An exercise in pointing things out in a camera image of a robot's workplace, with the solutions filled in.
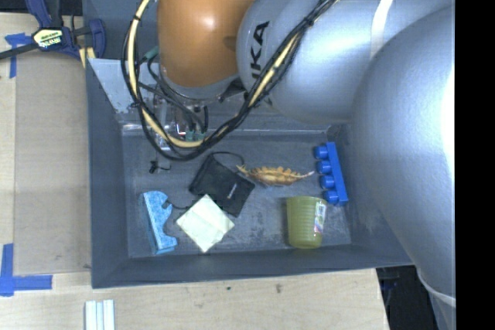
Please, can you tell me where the black pouch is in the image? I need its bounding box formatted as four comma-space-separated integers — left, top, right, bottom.
188, 151, 257, 218

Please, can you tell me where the grey metal bin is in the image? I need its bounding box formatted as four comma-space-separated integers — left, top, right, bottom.
80, 0, 413, 289

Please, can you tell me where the blue sponge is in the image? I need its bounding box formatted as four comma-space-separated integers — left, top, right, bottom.
138, 190, 179, 256

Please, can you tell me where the pale yellow cloth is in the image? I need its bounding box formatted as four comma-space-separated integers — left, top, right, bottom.
175, 193, 236, 253

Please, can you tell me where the orange toy dinosaur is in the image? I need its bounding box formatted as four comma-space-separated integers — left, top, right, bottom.
235, 164, 316, 189

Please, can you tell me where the pale wood flat board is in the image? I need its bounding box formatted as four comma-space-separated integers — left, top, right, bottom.
12, 49, 94, 277

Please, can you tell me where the green plastic cup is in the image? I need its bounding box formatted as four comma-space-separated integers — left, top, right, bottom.
285, 196, 329, 250

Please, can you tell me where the blue studded toy block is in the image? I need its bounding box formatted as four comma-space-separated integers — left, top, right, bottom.
312, 141, 350, 207

